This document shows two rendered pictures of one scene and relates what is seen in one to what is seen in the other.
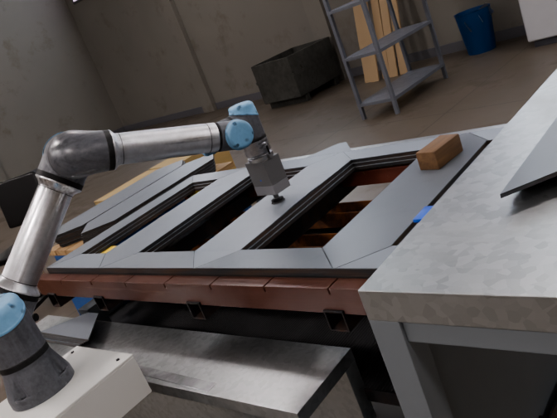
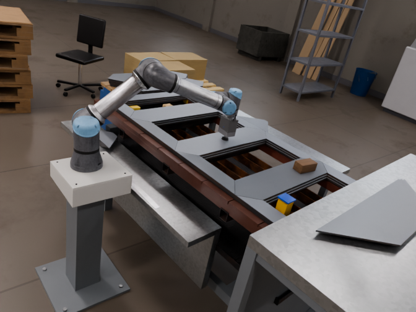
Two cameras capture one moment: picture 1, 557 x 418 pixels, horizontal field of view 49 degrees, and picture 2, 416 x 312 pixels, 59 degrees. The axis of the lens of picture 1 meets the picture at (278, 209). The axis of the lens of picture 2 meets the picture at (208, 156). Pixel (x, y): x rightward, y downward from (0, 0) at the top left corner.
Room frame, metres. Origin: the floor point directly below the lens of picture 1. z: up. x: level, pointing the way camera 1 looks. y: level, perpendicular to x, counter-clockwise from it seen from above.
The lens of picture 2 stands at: (-0.23, 0.16, 1.72)
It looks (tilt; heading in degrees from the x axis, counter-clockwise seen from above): 27 degrees down; 357
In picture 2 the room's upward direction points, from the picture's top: 12 degrees clockwise
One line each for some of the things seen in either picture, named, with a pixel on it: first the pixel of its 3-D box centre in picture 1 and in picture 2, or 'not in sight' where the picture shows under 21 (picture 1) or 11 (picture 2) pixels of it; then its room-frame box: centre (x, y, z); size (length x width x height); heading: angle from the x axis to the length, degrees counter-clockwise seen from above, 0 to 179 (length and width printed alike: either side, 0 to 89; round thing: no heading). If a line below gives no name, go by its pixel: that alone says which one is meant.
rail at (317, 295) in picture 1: (196, 289); (170, 160); (1.46, 0.27, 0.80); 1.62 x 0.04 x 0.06; 45
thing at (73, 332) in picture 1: (73, 328); (102, 135); (1.78, 0.73, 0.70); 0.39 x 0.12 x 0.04; 45
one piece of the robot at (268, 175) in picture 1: (269, 171); (229, 124); (1.74, -0.02, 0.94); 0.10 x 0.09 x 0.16; 128
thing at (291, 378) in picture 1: (137, 353); (127, 168); (1.51, 0.50, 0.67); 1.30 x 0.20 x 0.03; 45
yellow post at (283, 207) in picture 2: not in sight; (280, 217); (1.15, -0.28, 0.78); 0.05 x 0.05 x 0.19; 45
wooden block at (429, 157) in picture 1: (439, 152); (305, 165); (1.54, -0.45, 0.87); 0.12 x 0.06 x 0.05; 126
